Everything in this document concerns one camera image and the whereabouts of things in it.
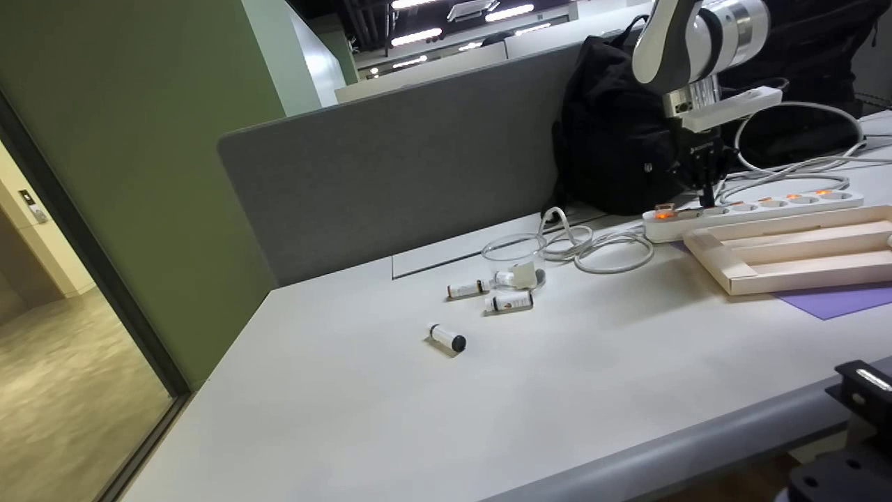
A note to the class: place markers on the white bottle with black cap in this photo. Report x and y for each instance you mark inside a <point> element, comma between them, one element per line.
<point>447,338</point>

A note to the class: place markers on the grey desk divider panel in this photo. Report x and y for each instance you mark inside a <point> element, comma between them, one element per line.
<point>399,177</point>

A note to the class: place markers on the light wooden tray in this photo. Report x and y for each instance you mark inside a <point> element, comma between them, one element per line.
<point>799,254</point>

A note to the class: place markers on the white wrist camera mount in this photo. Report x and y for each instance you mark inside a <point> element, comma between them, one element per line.
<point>725,108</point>

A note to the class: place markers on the black backpack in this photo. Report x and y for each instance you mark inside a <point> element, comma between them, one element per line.
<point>614,128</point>

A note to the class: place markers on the white multi-socket power strip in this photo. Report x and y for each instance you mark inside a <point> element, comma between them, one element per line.
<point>742,215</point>

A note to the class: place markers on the grey wall plate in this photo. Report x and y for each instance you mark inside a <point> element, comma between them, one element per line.
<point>35,208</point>

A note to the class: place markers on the black camera stand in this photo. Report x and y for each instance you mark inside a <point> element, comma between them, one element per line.
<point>847,448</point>

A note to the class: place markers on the clear plastic cup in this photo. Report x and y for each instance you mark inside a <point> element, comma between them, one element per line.
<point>511,251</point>

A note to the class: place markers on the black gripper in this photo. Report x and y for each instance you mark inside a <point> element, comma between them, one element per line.
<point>702,155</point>

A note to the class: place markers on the purple paper sheet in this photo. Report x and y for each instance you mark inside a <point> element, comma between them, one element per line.
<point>847,303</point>

